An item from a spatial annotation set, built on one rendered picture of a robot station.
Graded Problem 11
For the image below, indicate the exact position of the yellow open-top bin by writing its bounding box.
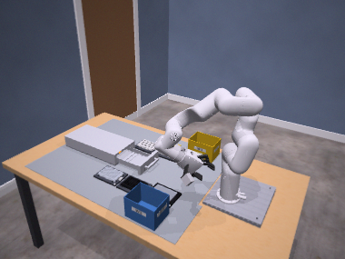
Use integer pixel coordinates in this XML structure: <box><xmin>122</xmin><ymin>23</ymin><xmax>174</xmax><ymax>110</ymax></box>
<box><xmin>188</xmin><ymin>132</ymin><xmax>221</xmax><ymax>163</ymax></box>

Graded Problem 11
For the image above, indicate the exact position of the blue open-top bin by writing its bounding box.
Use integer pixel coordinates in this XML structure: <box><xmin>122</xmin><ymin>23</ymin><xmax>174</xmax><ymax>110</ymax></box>
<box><xmin>123</xmin><ymin>182</ymin><xmax>170</xmax><ymax>231</ymax></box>

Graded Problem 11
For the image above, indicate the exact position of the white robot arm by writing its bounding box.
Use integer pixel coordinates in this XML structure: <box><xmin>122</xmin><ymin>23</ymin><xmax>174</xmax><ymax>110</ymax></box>
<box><xmin>154</xmin><ymin>87</ymin><xmax>263</xmax><ymax>204</ymax></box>

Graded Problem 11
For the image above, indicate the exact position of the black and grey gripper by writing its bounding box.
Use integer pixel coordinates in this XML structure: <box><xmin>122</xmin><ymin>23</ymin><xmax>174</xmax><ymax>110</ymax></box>
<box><xmin>176</xmin><ymin>149</ymin><xmax>215</xmax><ymax>181</ymax></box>

